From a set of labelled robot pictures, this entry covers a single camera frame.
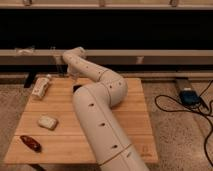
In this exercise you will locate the black rectangular eraser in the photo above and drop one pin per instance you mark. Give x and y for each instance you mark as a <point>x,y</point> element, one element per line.
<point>75,87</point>

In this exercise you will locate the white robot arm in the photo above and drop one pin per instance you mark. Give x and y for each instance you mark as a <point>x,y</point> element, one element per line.
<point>92,104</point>

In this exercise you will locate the black table leg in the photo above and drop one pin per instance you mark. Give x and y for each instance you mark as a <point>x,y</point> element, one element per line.
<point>30,79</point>

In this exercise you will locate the blue power box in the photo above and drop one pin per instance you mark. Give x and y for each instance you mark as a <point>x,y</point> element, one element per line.
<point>189,97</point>

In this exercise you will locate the crumpled clear plastic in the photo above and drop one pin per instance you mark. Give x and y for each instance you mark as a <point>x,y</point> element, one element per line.
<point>25,51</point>

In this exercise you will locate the dark red chili pepper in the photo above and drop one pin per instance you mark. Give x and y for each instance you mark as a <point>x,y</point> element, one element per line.
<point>31,143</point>

